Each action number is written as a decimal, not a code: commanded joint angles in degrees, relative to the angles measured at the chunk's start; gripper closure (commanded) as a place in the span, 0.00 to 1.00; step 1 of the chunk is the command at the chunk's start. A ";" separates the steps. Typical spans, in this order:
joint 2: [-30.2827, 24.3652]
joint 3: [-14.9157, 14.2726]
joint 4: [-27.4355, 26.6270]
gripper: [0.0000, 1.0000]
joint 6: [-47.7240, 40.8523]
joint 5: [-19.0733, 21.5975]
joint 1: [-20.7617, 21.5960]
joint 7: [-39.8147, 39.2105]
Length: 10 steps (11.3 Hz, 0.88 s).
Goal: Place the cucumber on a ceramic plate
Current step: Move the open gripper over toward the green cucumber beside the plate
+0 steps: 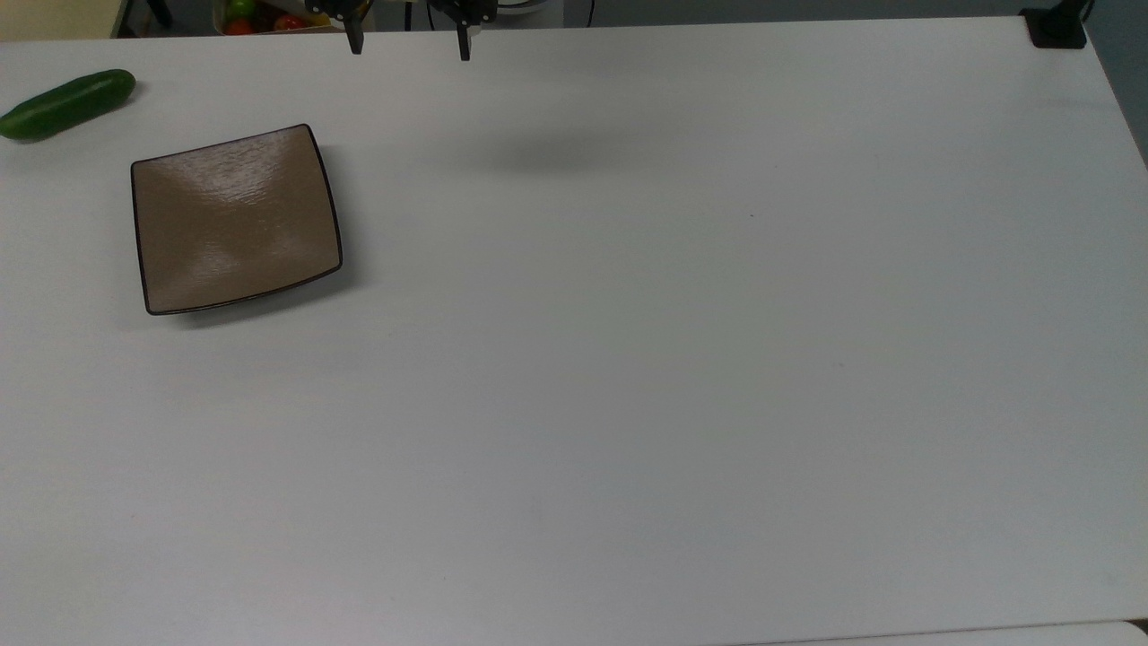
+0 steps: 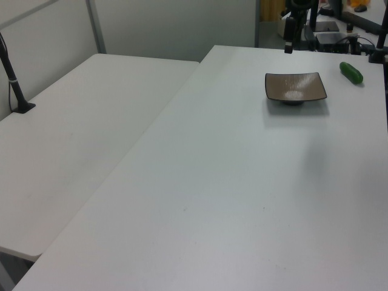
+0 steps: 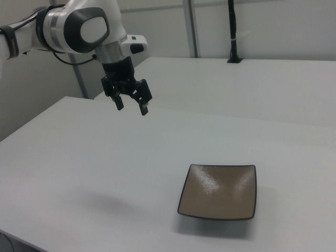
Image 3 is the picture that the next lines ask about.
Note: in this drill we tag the square brown ceramic plate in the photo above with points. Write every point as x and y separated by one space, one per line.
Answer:
218 193

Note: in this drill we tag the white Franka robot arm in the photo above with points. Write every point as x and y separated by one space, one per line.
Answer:
65 23

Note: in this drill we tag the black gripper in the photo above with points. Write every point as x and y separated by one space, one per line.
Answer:
118 71

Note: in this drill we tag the black pole with base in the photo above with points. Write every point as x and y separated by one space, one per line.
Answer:
233 29

